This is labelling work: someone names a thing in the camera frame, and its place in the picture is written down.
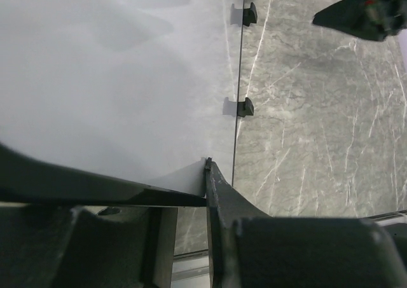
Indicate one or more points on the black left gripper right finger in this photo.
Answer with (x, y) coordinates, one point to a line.
(248, 248)

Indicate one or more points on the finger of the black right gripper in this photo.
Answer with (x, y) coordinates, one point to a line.
(347, 16)

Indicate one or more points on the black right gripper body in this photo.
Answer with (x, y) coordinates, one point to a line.
(383, 18)

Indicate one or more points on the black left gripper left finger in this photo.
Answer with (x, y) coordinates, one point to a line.
(55, 246)

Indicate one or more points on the white board black frame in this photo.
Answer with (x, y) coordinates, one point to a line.
(117, 101)

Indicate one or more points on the black whiteboard foot right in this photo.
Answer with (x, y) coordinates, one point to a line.
(250, 15)

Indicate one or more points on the black whiteboard foot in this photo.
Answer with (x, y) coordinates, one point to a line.
(245, 108)
(250, 15)

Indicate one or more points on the black whiteboard foot left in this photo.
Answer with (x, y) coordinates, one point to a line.
(245, 108)

